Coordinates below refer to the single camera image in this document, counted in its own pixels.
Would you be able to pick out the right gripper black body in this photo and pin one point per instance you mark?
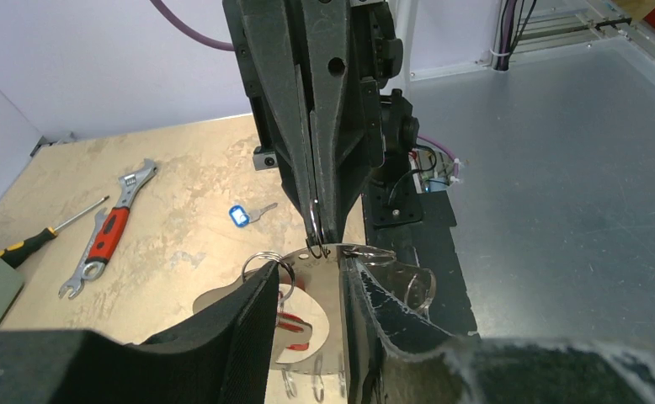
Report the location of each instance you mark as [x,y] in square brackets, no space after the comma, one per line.
[271,150]

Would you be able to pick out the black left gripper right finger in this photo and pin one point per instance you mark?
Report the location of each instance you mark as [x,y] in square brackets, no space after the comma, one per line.
[394,355]

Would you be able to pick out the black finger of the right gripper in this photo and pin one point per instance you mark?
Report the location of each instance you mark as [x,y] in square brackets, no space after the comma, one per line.
[343,108]
[267,31]

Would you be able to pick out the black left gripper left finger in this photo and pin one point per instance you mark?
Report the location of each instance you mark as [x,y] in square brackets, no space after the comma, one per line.
[219,355]

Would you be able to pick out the silver metal key holder plate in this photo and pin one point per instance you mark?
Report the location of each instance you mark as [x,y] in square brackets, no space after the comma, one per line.
[308,363]

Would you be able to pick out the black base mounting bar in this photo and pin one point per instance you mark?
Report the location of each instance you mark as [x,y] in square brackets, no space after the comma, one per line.
[417,228]

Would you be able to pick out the silver open-end wrench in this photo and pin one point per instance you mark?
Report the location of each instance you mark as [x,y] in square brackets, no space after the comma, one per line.
[74,285]

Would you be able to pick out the black yellow screwdriver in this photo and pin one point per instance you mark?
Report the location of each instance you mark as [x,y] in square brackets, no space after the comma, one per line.
[18,253]

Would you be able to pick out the red handled adjustable wrench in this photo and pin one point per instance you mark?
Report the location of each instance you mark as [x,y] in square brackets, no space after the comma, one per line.
[108,236]

